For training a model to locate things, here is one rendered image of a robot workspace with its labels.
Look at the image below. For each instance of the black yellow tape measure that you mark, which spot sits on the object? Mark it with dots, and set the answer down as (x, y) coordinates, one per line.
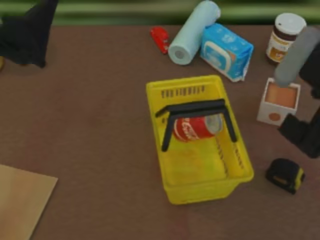
(285, 175)

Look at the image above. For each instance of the red soda can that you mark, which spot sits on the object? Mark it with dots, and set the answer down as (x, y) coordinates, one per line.
(190, 130)

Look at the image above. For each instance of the white box orange top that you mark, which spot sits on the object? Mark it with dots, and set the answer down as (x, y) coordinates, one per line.
(278, 100)

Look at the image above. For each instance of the light wooden board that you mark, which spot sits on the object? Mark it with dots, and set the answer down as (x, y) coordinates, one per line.
(22, 200)

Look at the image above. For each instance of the brown jar white lid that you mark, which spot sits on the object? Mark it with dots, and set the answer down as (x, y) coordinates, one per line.
(282, 37)

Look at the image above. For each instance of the blue wet wipes pack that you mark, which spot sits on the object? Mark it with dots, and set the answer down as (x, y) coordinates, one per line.
(225, 50)

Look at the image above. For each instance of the light blue paper towel roll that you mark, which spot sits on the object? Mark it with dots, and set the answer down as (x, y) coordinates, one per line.
(190, 35)

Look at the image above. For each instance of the red stapler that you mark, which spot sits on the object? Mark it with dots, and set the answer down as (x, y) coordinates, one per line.
(160, 38)

